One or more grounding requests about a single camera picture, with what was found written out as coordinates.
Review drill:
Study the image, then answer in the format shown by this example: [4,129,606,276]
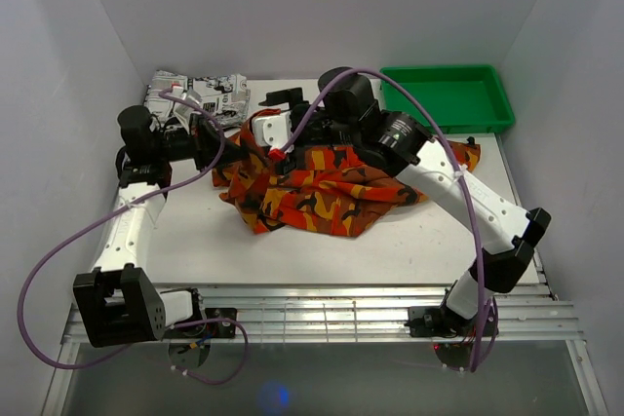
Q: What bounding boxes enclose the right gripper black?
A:
[259,89,357,177]

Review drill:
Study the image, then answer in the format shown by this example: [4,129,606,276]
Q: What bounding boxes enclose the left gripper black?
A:
[153,115,249,174]

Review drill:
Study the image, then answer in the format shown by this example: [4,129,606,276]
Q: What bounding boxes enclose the orange camouflage trousers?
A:
[210,111,482,240]

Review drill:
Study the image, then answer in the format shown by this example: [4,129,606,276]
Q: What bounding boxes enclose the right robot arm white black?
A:
[252,67,551,336]

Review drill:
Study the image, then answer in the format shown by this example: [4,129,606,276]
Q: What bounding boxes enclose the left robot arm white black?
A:
[73,105,246,348]

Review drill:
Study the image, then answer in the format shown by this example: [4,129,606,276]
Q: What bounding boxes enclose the folded newspaper print trousers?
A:
[143,70,251,132]

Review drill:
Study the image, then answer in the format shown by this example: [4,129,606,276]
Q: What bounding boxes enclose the green plastic tray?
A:
[381,64,516,134]

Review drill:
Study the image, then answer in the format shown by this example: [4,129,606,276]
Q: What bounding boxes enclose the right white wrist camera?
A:
[252,112,293,162]

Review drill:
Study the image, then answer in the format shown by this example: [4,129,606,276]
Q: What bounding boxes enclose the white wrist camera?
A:
[158,86,202,130]
[252,112,293,162]

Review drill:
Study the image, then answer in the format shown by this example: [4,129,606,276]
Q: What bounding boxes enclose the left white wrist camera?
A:
[158,86,202,130]

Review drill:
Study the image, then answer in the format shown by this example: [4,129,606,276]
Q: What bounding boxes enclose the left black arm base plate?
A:
[193,308,238,339]

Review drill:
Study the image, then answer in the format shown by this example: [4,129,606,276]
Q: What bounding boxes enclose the aluminium rail frame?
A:
[60,201,585,345]

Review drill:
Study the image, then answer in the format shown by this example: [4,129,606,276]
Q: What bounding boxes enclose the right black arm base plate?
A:
[405,306,478,338]

